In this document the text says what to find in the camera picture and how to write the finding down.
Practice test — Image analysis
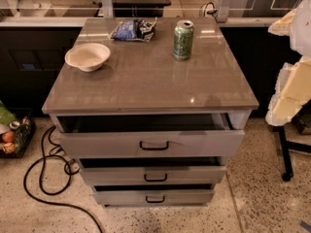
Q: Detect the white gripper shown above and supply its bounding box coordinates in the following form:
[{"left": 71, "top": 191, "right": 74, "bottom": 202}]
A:
[{"left": 265, "top": 9, "right": 311, "bottom": 127}]

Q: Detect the green soda can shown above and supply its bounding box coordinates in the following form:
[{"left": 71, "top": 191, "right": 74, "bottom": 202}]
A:
[{"left": 173, "top": 19, "right": 194, "bottom": 60}]

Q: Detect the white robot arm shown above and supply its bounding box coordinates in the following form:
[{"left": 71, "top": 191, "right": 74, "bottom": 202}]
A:
[{"left": 265, "top": 0, "right": 311, "bottom": 126}]

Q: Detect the white paper bowl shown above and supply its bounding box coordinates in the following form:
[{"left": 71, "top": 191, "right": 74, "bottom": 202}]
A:
[{"left": 65, "top": 43, "right": 111, "bottom": 72}]

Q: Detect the black stand with wheel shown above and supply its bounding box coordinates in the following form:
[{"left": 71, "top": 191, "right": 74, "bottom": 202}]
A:
[{"left": 275, "top": 126, "right": 311, "bottom": 182}]

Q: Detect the grey drawer cabinet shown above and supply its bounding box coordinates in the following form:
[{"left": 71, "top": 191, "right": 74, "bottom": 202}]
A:
[{"left": 41, "top": 17, "right": 260, "bottom": 209}]

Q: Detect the blue chip bag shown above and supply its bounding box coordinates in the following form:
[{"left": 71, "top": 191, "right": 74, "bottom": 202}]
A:
[{"left": 109, "top": 18, "right": 156, "bottom": 42}]

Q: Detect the top grey drawer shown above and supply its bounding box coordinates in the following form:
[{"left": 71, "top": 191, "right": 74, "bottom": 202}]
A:
[{"left": 60, "top": 116, "right": 245, "bottom": 158}]

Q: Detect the grey drawer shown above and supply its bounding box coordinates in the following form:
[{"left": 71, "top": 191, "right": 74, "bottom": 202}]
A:
[
  {"left": 80, "top": 157, "right": 226, "bottom": 185},
  {"left": 60, "top": 116, "right": 245, "bottom": 158},
  {"left": 94, "top": 184, "right": 214, "bottom": 207}
]

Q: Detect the middle grey drawer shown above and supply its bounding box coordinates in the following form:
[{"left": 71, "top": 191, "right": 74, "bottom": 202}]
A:
[{"left": 80, "top": 157, "right": 226, "bottom": 185}]

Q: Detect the bottom grey drawer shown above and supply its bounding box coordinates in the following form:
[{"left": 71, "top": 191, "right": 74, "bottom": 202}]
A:
[{"left": 94, "top": 184, "right": 214, "bottom": 207}]

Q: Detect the green bag in basket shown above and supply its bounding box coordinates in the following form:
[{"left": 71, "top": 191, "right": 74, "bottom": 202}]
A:
[{"left": 0, "top": 100, "right": 16, "bottom": 124}]

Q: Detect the orange fruit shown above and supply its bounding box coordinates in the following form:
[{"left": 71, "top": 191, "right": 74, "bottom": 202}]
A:
[{"left": 2, "top": 131, "right": 15, "bottom": 143}]

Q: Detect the black floor cable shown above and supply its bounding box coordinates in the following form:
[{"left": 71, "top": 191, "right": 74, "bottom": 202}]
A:
[{"left": 22, "top": 125, "right": 104, "bottom": 233}]

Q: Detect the black wire fruit basket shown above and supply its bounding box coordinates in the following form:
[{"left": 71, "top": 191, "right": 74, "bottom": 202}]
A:
[{"left": 0, "top": 116, "right": 36, "bottom": 158}]

